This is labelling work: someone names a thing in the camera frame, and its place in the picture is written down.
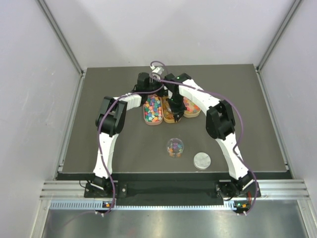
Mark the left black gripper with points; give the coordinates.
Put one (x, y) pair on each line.
(153, 83)

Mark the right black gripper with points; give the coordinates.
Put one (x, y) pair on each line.
(177, 111)

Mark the yellow tray of popsicle candies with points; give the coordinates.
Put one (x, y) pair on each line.
(168, 118)

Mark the orange tray of star candies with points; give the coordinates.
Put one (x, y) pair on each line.
(192, 110)

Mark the pink tray of block candies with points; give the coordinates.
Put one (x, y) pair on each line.
(152, 110)

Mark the silver metal scoop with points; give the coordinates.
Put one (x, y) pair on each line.
(168, 109)

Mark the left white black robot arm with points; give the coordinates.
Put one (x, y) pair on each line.
(110, 123)

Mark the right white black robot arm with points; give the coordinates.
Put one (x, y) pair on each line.
(220, 125)

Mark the clear round plastic jar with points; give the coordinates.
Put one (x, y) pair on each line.
(175, 147)

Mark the clear round jar lid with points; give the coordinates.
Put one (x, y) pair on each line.
(202, 160)

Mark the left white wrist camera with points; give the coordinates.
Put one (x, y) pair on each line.
(157, 72)

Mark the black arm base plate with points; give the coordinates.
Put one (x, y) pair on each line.
(127, 189)

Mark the slotted cable duct rail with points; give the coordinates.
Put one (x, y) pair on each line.
(102, 205)

